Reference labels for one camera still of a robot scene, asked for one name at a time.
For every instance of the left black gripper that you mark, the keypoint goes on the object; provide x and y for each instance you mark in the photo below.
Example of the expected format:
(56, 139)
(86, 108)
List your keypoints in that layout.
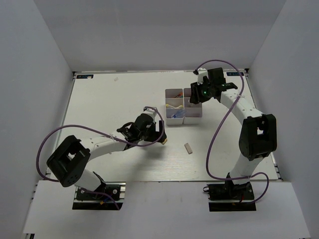
(155, 134)

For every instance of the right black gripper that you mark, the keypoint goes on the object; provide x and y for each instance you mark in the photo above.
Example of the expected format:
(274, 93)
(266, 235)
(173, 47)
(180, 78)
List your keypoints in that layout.
(196, 98)

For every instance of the long white yellow marker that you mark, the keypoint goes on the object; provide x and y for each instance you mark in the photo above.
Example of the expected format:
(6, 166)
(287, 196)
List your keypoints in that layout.
(173, 107)

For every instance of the clear blue spray bottle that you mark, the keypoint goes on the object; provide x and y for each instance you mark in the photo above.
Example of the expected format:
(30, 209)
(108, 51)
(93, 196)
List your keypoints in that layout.
(179, 114)

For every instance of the grey white eraser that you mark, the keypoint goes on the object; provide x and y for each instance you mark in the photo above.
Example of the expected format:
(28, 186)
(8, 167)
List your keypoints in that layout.
(188, 148)

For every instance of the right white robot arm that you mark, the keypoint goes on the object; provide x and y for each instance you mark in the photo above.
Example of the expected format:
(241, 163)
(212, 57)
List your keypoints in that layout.
(258, 136)

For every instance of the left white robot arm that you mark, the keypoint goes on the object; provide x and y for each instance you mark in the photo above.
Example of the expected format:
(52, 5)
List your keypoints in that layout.
(68, 162)

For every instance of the right white compartment organizer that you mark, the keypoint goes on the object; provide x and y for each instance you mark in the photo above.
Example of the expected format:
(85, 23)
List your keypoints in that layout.
(193, 114)

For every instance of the white compartment organizer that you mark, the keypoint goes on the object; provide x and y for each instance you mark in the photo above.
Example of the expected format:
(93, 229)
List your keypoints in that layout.
(171, 100)
(193, 114)

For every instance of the left white compartment organizer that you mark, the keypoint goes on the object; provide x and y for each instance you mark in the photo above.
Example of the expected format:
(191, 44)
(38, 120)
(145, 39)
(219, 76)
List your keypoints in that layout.
(171, 100)

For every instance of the right corner label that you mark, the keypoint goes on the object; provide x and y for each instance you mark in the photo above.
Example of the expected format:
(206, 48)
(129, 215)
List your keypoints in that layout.
(234, 74)

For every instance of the corner label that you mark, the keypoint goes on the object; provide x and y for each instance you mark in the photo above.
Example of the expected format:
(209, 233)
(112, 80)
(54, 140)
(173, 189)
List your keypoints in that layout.
(234, 74)
(90, 76)

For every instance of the left corner label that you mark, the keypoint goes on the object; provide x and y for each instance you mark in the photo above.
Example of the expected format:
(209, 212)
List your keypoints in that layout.
(90, 76)

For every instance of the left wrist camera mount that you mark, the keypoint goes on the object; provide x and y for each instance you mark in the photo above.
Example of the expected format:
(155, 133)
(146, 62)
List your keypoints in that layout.
(151, 111)

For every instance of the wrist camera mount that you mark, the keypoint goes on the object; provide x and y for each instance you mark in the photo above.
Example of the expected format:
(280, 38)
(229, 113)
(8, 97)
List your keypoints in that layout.
(200, 73)
(151, 111)

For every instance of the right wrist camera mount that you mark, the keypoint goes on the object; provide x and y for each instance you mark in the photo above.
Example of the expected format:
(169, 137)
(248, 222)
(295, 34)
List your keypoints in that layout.
(200, 73)

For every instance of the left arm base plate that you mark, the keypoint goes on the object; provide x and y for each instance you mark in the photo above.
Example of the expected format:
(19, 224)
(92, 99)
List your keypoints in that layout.
(111, 198)

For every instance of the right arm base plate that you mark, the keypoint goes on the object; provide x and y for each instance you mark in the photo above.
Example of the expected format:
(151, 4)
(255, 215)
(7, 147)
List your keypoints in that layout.
(224, 198)

